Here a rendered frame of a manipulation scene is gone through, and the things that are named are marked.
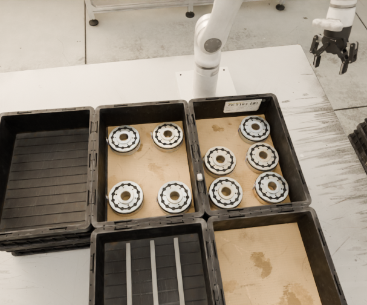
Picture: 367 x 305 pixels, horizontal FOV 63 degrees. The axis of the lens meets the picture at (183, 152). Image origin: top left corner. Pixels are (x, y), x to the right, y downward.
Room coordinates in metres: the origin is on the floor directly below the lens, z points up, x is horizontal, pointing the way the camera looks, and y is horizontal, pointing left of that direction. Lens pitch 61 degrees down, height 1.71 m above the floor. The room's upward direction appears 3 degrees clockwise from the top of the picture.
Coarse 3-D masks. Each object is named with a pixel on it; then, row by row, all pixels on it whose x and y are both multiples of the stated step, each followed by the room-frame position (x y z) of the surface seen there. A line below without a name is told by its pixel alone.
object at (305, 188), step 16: (224, 96) 0.66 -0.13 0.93; (240, 96) 0.66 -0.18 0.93; (256, 96) 0.67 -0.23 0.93; (272, 96) 0.67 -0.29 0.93; (192, 112) 0.59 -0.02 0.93; (192, 128) 0.52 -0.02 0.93; (288, 144) 0.49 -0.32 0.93; (304, 192) 0.33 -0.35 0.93; (208, 208) 0.27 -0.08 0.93; (240, 208) 0.27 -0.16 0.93; (256, 208) 0.28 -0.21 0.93; (272, 208) 0.28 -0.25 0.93
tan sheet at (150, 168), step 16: (112, 128) 0.57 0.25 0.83; (144, 128) 0.58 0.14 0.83; (144, 144) 0.52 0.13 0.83; (112, 160) 0.45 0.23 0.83; (128, 160) 0.45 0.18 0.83; (144, 160) 0.45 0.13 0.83; (160, 160) 0.46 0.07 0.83; (176, 160) 0.46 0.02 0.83; (112, 176) 0.39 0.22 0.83; (128, 176) 0.39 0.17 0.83; (144, 176) 0.40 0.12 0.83; (160, 176) 0.40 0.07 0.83; (176, 176) 0.40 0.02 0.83; (144, 192) 0.34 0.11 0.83; (144, 208) 0.29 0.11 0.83; (192, 208) 0.30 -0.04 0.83
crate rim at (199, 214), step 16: (96, 112) 0.56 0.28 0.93; (96, 128) 0.50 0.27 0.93; (96, 144) 0.45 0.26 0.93; (192, 144) 0.47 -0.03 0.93; (96, 160) 0.40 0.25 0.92; (192, 160) 0.41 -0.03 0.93; (96, 176) 0.34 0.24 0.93; (96, 192) 0.29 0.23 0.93; (96, 208) 0.25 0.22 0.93; (96, 224) 0.21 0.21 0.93; (112, 224) 0.21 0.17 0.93; (128, 224) 0.21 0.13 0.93
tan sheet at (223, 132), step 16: (208, 128) 0.59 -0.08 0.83; (224, 128) 0.60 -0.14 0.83; (208, 144) 0.53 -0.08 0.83; (224, 144) 0.53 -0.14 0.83; (240, 144) 0.54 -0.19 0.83; (272, 144) 0.55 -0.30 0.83; (240, 160) 0.47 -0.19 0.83; (208, 176) 0.41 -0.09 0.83; (240, 176) 0.42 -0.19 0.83; (256, 176) 0.42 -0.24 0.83; (224, 192) 0.36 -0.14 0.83
